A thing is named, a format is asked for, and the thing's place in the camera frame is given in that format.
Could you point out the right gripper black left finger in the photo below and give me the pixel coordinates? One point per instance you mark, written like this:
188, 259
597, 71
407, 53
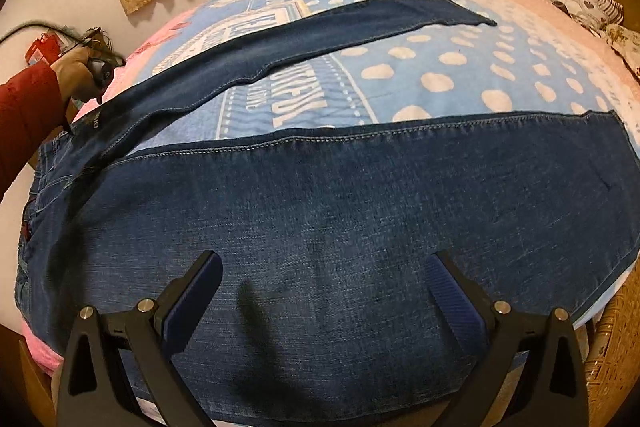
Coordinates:
94, 386

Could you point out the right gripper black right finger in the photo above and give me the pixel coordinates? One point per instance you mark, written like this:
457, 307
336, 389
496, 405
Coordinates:
552, 389

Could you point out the dark blue denim jeans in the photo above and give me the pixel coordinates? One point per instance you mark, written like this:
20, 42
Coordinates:
320, 226

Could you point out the person's left hand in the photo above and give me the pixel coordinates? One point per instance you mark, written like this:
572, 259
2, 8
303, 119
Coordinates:
74, 78

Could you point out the red box on desk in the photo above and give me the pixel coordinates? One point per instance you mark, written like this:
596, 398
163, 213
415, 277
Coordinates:
46, 48

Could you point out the blue pink patterned bedspread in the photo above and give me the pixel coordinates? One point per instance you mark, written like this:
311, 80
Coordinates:
400, 71

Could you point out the floral cream pillow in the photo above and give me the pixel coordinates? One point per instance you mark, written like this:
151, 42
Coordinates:
626, 43

